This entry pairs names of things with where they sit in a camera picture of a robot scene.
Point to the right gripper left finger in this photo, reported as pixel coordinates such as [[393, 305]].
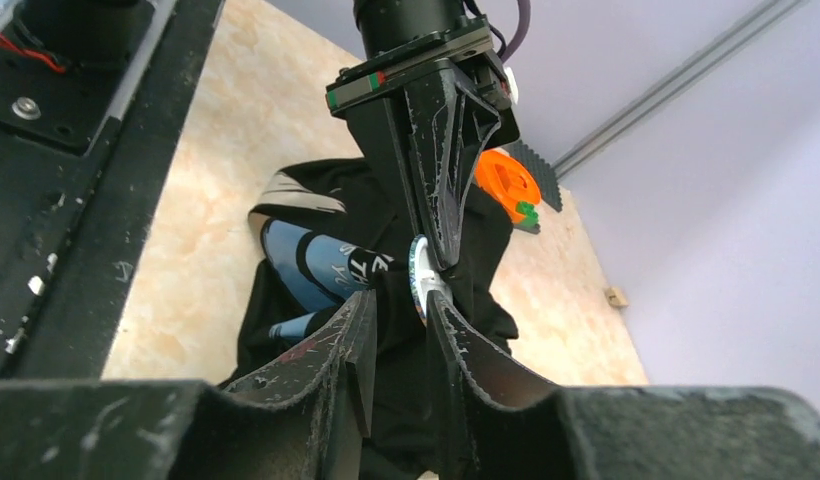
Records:
[[311, 407]]

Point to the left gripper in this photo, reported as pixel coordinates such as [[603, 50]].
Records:
[[423, 151]]

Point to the small wooden block left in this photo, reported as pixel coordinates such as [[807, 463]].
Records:
[[616, 297]]

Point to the black printed t-shirt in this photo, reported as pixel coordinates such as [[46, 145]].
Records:
[[328, 230]]

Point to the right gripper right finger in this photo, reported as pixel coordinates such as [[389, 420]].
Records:
[[494, 418]]

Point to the small grey plate green brick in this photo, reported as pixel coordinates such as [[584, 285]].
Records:
[[527, 218]]

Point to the orange tape dispenser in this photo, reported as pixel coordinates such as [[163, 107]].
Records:
[[506, 180]]

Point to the dark grey lego baseplate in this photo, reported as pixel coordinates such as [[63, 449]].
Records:
[[542, 172]]

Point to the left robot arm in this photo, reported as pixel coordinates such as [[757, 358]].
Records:
[[385, 25]]

